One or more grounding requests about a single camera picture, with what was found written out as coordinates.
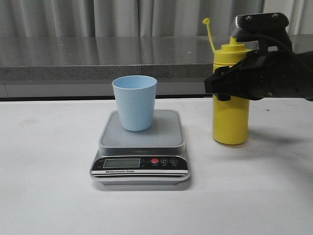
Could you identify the grey pleated curtain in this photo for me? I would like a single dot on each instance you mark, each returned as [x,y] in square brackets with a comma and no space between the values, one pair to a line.
[140,18]

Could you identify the grey stone counter ledge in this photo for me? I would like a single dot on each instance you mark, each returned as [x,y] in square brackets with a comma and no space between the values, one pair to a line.
[81,60]

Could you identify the yellow squeeze bottle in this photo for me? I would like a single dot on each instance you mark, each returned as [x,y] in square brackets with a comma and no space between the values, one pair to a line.
[230,118]

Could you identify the light blue plastic cup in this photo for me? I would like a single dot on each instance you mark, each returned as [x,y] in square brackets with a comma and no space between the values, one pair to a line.
[135,99]

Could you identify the silver electronic kitchen scale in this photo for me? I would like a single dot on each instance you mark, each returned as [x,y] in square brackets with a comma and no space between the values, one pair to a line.
[155,156]

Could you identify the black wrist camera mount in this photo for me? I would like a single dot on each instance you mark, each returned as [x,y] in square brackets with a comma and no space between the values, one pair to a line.
[269,29]

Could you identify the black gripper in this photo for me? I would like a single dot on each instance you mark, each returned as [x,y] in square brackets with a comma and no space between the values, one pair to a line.
[277,74]

